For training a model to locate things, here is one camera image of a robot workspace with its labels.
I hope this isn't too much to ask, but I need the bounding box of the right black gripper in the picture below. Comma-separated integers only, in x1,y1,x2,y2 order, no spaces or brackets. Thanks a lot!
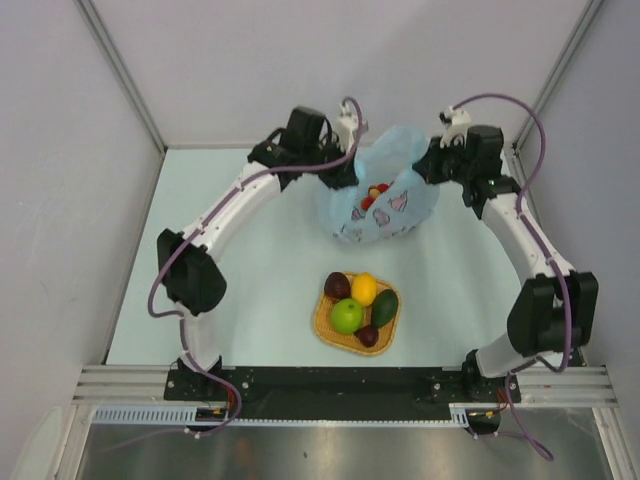
412,135,475,187

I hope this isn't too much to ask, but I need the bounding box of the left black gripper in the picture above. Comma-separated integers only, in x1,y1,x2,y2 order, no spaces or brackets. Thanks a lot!
300,134,357,192

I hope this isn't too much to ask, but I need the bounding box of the blue plastic bag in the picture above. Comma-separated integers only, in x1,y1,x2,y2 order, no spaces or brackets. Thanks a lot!
315,126,440,243

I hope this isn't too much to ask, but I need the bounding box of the dark red fake fruit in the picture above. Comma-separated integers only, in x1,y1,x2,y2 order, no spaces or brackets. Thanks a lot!
324,272,351,300

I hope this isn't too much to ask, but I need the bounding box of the yellow fake lemon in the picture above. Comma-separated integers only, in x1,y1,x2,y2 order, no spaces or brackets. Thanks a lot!
351,273,378,307

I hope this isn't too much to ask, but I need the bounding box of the light green fake fruit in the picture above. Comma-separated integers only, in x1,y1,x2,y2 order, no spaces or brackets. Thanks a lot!
330,298,364,335

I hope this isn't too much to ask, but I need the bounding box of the woven bamboo tray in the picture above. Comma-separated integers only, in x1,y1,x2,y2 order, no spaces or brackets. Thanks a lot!
312,272,402,356

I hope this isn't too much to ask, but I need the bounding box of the dark brown fake fruit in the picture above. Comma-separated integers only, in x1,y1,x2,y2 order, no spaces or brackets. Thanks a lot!
354,324,379,348

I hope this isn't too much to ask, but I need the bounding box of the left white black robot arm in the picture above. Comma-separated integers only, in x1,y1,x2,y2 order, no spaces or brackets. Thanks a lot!
151,97,368,400

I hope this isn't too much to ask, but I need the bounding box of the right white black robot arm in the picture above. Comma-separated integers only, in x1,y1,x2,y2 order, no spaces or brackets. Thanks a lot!
413,124,599,401

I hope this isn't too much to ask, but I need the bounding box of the fake strawberries cluster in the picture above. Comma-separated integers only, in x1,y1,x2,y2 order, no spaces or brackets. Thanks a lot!
360,183,390,211

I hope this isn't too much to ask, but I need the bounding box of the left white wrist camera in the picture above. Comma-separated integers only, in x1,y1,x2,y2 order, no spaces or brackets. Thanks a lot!
333,99,369,153

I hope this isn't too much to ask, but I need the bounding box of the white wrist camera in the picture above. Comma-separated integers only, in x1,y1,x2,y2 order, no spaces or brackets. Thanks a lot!
333,99,369,153
439,107,472,148

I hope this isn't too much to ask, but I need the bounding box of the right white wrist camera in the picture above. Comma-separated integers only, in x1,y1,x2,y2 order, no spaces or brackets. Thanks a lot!
439,107,472,148

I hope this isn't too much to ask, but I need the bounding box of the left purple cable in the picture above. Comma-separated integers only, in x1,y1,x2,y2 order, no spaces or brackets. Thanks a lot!
147,95,363,443

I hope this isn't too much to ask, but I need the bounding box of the purple cable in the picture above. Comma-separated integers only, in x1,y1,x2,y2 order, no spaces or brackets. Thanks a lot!
447,92,573,462
147,95,363,443

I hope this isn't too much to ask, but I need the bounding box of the right slotted cable duct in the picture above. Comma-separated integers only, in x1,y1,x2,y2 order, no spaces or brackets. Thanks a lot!
449,403,502,433

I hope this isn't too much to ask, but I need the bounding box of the slotted cable duct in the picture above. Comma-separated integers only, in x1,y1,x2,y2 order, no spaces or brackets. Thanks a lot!
449,403,502,433
93,405,228,427

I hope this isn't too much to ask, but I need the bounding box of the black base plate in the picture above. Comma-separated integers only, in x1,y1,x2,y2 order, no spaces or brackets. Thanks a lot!
163,365,522,422

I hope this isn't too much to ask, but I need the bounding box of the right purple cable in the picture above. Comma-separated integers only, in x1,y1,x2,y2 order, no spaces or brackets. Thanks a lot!
447,92,573,462

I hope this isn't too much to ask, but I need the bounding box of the aluminium frame rail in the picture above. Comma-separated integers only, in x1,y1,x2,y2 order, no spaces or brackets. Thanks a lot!
72,365,618,408

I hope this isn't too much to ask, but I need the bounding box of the left slotted cable duct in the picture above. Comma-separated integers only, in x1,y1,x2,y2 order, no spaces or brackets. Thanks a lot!
93,405,228,427

